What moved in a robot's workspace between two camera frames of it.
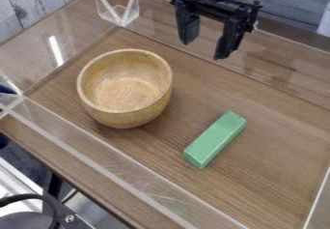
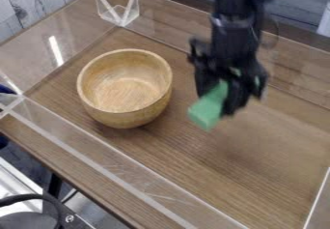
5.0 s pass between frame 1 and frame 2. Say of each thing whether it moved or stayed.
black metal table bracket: stayed
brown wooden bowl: stayed
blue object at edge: stayed
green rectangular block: moved
